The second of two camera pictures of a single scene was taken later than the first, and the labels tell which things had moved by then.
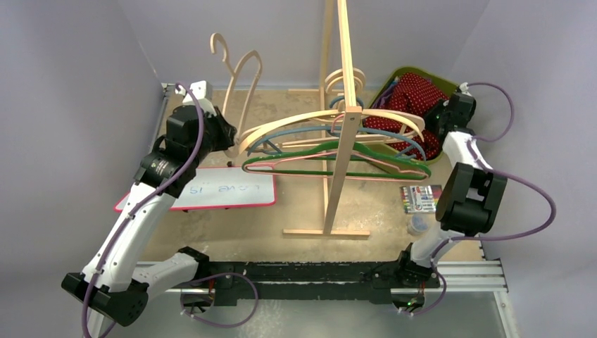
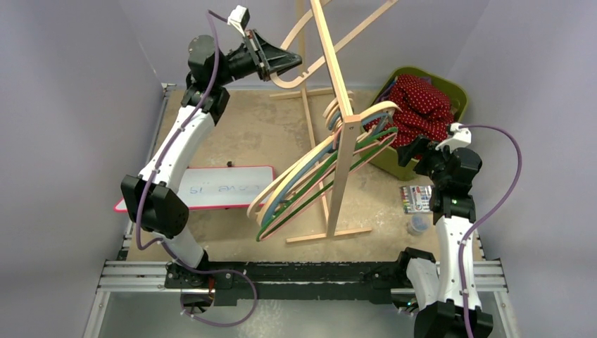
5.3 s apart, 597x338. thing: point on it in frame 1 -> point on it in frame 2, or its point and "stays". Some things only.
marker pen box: [420, 199] stays
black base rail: [402, 281] stays
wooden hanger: [346, 89] -> [252, 211]
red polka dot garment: [414, 94] stays
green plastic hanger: [332, 145] -> [390, 134]
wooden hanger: [415, 121] -> [379, 106]
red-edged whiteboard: [221, 186] stays
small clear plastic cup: [417, 224] stays
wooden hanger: [234, 73] -> [301, 77]
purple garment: [386, 95] stays
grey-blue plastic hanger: [327, 127] -> [315, 161]
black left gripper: [226, 131] -> [270, 58]
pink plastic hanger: [330, 151] -> [288, 217]
